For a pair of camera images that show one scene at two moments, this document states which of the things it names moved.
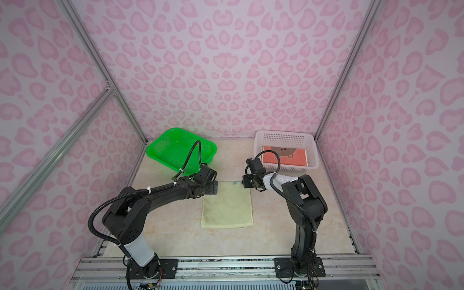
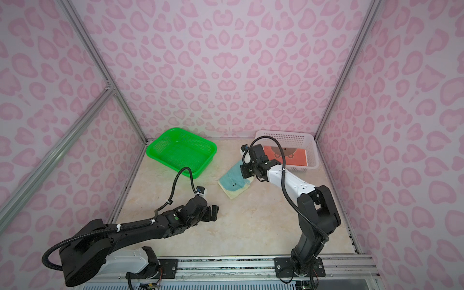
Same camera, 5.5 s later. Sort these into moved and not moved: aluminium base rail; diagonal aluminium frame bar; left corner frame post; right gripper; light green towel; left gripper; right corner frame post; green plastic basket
Moved: light green towel; right gripper; left gripper
Not moved: aluminium base rail; right corner frame post; green plastic basket; diagonal aluminium frame bar; left corner frame post
